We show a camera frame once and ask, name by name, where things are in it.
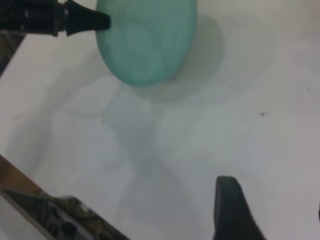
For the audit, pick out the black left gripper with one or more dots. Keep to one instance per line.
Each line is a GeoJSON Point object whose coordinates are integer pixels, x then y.
{"type": "Point", "coordinates": [32, 15]}

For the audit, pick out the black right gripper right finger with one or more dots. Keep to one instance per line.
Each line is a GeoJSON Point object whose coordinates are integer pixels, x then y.
{"type": "Point", "coordinates": [319, 212]}

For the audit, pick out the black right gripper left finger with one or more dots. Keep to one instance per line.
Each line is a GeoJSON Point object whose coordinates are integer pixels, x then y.
{"type": "Point", "coordinates": [232, 215]}

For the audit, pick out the green round plate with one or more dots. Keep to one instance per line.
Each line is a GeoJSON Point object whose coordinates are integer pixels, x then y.
{"type": "Point", "coordinates": [150, 45]}

